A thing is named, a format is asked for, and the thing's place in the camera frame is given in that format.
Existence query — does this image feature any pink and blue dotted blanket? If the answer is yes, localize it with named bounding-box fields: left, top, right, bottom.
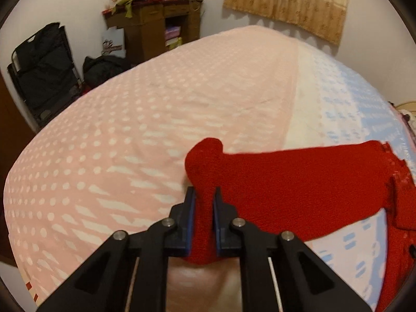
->
left=3, top=25, right=416, bottom=312

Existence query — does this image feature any beige patterned curtain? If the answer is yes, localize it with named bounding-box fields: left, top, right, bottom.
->
left=223, top=0, right=353, bottom=46

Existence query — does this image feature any black folding chair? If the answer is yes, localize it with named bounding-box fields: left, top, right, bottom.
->
left=7, top=23, right=86, bottom=129

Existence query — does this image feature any black bag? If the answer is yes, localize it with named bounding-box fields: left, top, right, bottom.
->
left=83, top=55, right=132, bottom=88

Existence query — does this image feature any colourful cloth pile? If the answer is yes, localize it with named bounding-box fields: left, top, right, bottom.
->
left=110, top=0, right=163, bottom=18

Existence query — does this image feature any red knitted sweater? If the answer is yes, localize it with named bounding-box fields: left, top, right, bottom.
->
left=184, top=137, right=416, bottom=312

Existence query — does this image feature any brown wooden cabinet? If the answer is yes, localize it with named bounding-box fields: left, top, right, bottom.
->
left=102, top=0, right=205, bottom=67

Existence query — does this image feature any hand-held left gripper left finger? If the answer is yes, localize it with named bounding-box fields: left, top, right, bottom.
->
left=36, top=186, right=196, bottom=312

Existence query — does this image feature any white printed paper bag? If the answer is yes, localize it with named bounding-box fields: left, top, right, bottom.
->
left=102, top=28, right=126, bottom=57

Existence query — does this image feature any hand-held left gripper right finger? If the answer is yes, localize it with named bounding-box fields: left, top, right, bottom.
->
left=213, top=187, right=373, bottom=312

